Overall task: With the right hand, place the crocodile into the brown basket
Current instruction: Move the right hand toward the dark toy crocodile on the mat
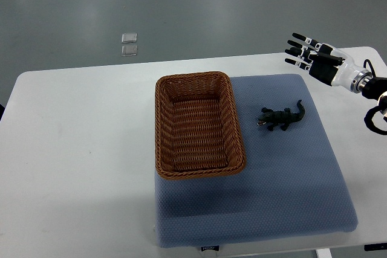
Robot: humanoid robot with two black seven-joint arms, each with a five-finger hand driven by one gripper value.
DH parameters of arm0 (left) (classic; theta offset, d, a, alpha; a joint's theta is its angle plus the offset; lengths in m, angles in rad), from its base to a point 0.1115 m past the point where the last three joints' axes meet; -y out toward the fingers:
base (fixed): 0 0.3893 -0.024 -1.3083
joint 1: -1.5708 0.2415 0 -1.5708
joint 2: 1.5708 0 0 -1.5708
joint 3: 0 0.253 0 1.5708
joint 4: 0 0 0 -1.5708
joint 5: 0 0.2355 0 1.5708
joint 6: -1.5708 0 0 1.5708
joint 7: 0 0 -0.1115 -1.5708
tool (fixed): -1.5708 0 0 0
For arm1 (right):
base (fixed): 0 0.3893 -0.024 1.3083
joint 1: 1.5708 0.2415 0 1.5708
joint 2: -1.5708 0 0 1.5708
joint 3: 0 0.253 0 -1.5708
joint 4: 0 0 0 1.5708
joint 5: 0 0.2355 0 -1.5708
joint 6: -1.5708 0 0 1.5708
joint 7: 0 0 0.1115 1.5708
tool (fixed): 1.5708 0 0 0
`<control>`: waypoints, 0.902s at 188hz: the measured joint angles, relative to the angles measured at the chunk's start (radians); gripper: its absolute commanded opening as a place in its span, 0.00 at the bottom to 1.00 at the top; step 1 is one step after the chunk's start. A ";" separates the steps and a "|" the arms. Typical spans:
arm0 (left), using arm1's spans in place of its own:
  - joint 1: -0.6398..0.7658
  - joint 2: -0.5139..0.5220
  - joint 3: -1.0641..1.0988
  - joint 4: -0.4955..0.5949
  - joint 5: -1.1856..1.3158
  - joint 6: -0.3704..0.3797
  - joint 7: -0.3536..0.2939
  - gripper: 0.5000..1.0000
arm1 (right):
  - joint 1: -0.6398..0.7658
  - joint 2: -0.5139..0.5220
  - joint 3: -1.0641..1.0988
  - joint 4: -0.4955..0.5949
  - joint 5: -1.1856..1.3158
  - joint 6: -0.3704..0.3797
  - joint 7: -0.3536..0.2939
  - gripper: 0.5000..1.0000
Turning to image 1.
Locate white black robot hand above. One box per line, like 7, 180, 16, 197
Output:
285, 33, 373, 94

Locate blue padded mat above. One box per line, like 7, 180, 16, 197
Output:
155, 74, 358, 248

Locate upper floor socket plate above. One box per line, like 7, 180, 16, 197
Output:
122, 33, 137, 44

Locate brown wicker basket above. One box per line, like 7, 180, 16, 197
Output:
155, 71, 247, 180

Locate black table control panel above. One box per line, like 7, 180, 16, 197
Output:
364, 242, 387, 251

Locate lower floor socket plate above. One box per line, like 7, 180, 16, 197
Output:
122, 44, 138, 56

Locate dark toy crocodile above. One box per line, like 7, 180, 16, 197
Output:
257, 100, 305, 131

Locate black cable loop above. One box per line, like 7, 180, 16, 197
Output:
362, 59, 379, 78

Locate floor socket plate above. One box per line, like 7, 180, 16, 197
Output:
122, 33, 137, 44
122, 44, 138, 56

